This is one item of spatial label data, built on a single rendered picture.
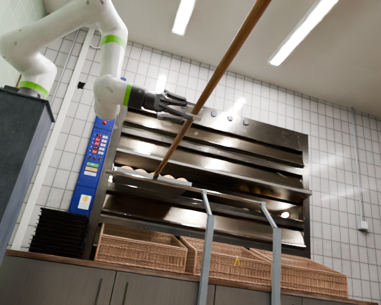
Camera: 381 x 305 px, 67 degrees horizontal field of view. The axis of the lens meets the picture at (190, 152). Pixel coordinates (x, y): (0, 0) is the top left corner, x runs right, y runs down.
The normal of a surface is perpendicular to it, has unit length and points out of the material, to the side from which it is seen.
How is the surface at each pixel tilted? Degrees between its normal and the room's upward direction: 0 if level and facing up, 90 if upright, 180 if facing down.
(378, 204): 90
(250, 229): 70
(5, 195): 90
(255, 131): 90
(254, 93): 90
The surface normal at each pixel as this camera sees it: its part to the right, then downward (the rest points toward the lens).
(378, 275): 0.27, -0.33
